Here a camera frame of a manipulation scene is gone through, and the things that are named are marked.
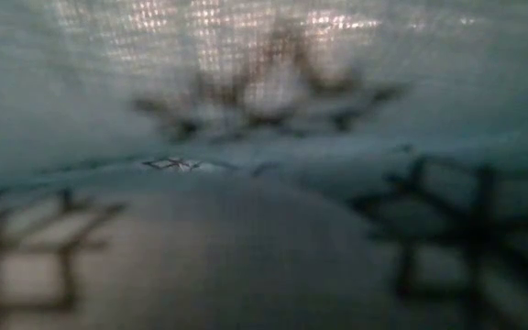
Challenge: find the blue patterned drawstring bag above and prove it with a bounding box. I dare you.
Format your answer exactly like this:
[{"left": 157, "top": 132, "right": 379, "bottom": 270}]
[{"left": 0, "top": 0, "right": 528, "bottom": 330}]

